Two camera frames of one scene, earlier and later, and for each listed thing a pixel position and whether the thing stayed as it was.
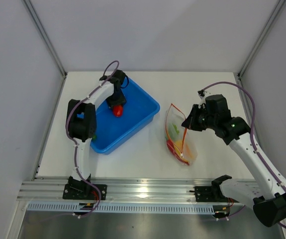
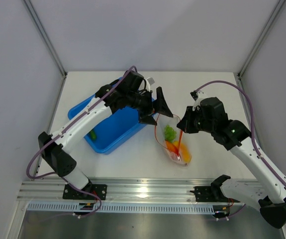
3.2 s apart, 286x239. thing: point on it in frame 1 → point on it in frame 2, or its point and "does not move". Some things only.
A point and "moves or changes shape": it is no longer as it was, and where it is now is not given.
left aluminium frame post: [48, 45] does not move
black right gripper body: [207, 121] does not move
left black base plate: [80, 191] does not move
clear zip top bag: [179, 142] moves or changes shape
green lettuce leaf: [175, 127] → [169, 133]
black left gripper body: [117, 99] → [143, 103]
